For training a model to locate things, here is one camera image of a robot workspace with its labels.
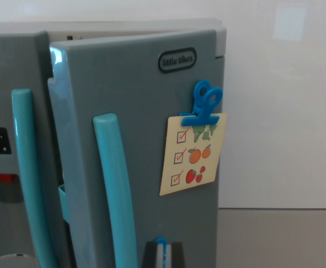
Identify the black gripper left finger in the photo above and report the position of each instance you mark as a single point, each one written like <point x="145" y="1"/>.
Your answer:
<point x="150" y="257"/>

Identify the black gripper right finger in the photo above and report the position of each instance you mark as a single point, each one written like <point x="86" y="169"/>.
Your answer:
<point x="177" y="257"/>

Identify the teal inner door shelf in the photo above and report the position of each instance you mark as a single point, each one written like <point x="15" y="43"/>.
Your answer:
<point x="63" y="203"/>

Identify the gray-blue fridge door with display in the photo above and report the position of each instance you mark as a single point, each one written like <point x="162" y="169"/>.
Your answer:
<point x="0" y="83"/>

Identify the gray toy fridge body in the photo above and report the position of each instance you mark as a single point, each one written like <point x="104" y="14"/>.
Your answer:
<point x="123" y="26"/>

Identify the blue clip without card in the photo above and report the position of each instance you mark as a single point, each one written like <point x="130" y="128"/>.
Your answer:
<point x="161" y="242"/>

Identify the cream checklist card with fruits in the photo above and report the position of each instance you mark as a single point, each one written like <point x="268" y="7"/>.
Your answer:
<point x="179" y="187"/>

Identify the blue clip holding card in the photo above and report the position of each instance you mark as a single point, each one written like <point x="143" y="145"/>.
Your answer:
<point x="200" y="119"/>

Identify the light gray dispenser tray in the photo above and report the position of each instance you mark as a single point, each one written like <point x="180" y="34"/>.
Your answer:
<point x="9" y="262"/>

